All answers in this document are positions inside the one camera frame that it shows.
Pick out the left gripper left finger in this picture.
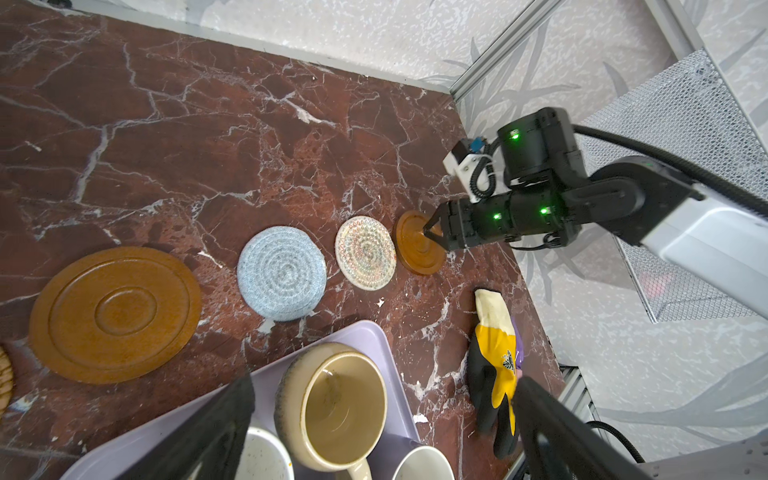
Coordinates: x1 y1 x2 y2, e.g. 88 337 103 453
120 375 255 479

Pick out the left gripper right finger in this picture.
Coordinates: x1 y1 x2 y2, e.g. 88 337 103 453
513 377 648 479

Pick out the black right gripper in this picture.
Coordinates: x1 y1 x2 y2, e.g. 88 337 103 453
422 191 579 251

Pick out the dark wooden coaster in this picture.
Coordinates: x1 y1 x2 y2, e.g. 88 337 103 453
394 210 446 276

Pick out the white speckled mug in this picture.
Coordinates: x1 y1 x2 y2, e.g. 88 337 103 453
235 427 294 480

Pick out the beige ceramic mug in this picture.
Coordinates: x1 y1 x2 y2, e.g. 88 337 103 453
274 342 388 479

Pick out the brown wooden coaster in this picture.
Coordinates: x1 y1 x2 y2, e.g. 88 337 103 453
29 247 202 384

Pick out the blue grey woven coaster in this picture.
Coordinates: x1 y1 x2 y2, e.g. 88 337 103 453
237 226 327 322

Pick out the woven straw coaster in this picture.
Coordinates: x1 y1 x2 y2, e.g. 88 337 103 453
0 347 15 416

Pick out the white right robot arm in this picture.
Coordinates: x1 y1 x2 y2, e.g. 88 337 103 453
423 107 767 315

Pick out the multicolour woven coaster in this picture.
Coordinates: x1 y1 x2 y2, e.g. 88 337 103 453
335 216 397 291

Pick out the yellow black work glove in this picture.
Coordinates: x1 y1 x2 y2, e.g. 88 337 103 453
467 288 524 459

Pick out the white and lilac mug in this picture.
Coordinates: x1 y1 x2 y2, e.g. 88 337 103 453
393 446 455 480

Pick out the pink item in basket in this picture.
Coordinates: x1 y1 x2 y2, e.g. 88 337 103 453
638 272 676 299

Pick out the white wire wall basket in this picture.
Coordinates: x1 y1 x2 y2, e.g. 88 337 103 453
581 50 767 323

